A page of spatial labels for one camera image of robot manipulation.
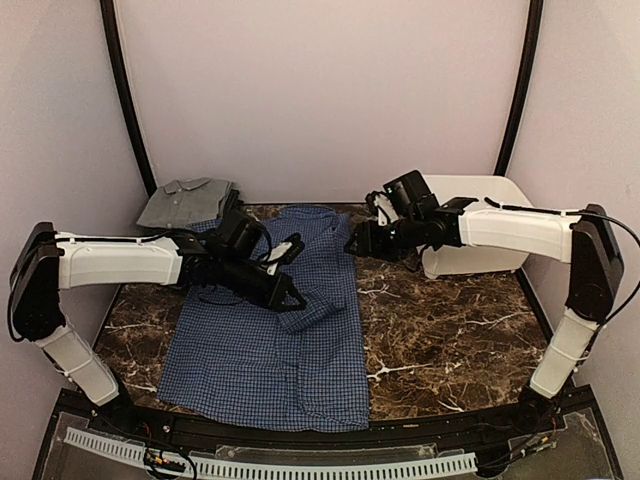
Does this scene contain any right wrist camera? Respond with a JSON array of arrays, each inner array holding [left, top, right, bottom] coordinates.
[[365, 170, 440, 226]]

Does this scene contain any grey folded shirt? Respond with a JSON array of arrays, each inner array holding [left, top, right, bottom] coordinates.
[[136, 177, 236, 228]]

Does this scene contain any white slotted cable duct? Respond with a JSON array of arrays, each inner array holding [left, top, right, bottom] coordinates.
[[63, 427, 477, 479]]

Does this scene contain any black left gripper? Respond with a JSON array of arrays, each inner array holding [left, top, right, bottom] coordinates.
[[218, 253, 307, 312]]

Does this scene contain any right black frame post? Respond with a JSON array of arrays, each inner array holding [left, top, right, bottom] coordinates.
[[493, 0, 544, 177]]

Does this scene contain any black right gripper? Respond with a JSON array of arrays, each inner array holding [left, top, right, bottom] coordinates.
[[344, 213, 424, 262]]

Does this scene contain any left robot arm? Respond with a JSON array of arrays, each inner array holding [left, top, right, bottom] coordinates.
[[6, 220, 307, 436]]

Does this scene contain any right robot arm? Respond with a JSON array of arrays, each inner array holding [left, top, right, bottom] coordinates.
[[345, 195, 624, 434]]

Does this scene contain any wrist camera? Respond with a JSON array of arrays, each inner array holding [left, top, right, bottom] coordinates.
[[217, 208, 306, 276], [365, 170, 440, 226]]

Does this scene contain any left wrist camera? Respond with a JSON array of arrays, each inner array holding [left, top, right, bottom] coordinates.
[[217, 208, 306, 276]]

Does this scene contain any black front rail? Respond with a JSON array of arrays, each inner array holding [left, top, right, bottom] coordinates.
[[59, 389, 591, 454]]

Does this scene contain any blue checked long sleeve shirt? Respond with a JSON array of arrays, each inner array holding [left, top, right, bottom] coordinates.
[[157, 205, 369, 433]]

